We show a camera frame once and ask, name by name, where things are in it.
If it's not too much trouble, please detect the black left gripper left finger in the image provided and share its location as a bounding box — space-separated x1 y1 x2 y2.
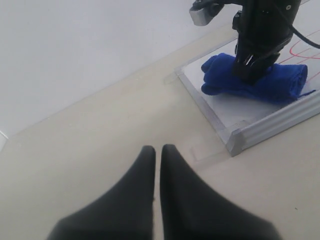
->
47 145 156 240

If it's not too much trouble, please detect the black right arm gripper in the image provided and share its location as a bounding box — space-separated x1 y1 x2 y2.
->
232 0 301 85

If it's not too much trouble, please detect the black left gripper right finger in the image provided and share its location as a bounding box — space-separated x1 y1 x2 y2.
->
160 144 281 240

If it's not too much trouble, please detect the blue cloth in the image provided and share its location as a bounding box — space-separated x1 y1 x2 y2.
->
201 53 316 105

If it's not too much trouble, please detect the clear tape front left corner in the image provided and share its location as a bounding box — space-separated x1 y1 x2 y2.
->
190 120 249 162

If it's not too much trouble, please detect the clear tape corner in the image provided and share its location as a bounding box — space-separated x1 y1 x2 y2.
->
163 71 180 85
190 120 249 162

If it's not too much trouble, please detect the clear tape back left corner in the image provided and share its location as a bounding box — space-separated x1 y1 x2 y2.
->
163 71 180 85

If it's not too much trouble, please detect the white whiteboard with aluminium frame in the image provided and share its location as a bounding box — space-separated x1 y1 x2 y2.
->
175 37 320 157

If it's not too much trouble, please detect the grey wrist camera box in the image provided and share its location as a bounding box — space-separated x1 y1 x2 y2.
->
189 0 225 27

